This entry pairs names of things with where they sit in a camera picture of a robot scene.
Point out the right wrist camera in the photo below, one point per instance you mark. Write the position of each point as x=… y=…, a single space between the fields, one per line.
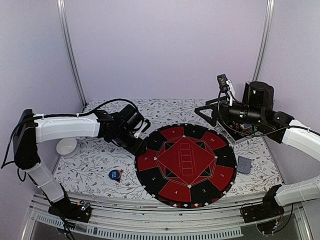
x=226 y=87

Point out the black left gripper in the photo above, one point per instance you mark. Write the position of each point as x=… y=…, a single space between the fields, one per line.
x=138 y=148

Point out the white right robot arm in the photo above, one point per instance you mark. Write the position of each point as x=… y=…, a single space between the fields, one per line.
x=291 y=132

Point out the round red black poker mat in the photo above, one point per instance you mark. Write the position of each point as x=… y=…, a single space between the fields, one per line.
x=186 y=166

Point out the right aluminium frame post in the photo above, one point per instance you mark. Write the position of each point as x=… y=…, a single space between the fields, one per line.
x=268 y=17

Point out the blue playing card deck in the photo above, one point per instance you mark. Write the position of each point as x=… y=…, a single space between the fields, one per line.
x=244 y=165

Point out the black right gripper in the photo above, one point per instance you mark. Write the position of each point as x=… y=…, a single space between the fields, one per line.
x=223 y=109

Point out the aluminium front rail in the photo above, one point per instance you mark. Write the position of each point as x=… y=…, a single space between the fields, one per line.
x=115 y=218

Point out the white round dish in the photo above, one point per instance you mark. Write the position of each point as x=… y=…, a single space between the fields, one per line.
x=67 y=147

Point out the triangular red black token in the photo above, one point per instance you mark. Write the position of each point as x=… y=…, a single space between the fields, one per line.
x=121 y=175

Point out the left aluminium frame post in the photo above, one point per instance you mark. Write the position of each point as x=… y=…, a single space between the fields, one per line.
x=62 y=13

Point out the blue small blind button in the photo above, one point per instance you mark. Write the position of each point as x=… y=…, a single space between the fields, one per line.
x=115 y=174

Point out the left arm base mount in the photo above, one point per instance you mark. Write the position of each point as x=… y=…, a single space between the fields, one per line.
x=65 y=209

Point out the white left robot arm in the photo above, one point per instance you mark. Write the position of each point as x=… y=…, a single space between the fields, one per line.
x=33 y=129

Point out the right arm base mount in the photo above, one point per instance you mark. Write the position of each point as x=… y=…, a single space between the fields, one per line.
x=263 y=211

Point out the aluminium frame post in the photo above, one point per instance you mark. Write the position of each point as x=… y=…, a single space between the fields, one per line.
x=62 y=13
x=268 y=17

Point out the aluminium poker chip case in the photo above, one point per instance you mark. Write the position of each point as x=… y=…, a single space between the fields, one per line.
x=236 y=132

